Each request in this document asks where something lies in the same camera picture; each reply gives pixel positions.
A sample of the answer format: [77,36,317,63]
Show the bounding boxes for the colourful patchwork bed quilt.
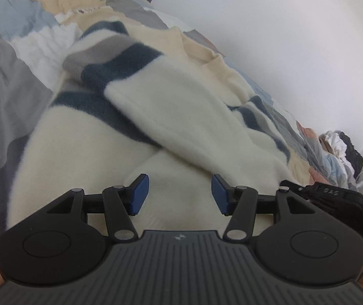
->
[0,0,343,235]

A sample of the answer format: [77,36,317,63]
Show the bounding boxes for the pile of clothes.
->
[319,131,363,194]

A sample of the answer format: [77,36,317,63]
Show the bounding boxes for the cream striped fleece sweater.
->
[6,20,311,232]

